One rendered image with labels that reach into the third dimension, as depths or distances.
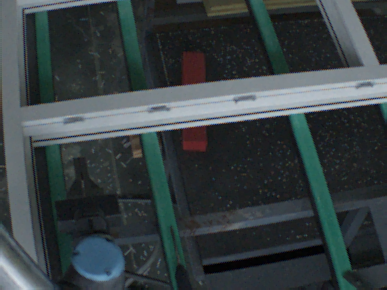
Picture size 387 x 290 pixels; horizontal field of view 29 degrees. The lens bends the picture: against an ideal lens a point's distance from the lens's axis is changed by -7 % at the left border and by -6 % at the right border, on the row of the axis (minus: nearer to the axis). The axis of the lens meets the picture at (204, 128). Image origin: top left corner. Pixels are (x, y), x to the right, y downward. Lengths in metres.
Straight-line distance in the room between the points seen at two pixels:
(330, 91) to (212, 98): 0.28
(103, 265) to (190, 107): 0.54
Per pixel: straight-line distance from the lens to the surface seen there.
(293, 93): 1.75
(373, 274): 1.62
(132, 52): 1.85
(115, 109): 1.66
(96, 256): 1.29
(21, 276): 1.17
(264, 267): 1.91
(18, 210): 1.54
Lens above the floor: 2.27
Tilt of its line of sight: 55 degrees down
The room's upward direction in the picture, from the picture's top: 8 degrees clockwise
